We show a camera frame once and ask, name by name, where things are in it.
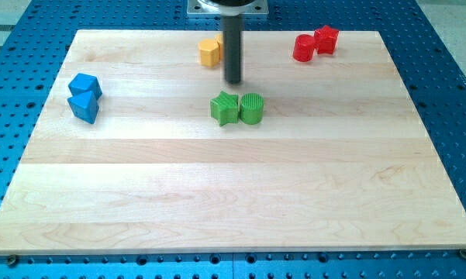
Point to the green star block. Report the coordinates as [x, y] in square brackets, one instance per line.
[225, 108]

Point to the green cylinder block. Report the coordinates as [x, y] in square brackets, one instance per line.
[251, 108]

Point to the yellow hexagon block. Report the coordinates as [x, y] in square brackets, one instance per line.
[209, 53]

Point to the yellow block behind rod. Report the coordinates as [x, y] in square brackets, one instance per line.
[219, 41]

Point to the light wooden board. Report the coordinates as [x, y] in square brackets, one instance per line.
[341, 160]

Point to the red cylinder block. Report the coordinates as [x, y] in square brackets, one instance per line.
[303, 48]

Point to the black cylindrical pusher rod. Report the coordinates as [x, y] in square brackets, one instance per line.
[232, 27]

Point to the red star block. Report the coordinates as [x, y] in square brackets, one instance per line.
[326, 39]

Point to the silver robot mounting plate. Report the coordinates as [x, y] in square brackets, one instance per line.
[210, 8]

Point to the blue triangular block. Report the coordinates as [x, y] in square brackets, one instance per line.
[84, 106]

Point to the blue cube block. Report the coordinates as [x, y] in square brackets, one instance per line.
[85, 82]

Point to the left board corner screw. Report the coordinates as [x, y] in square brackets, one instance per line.
[11, 260]

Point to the board corner screw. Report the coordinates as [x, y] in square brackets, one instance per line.
[462, 254]
[11, 260]

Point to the right board corner screw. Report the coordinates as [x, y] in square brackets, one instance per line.
[462, 254]

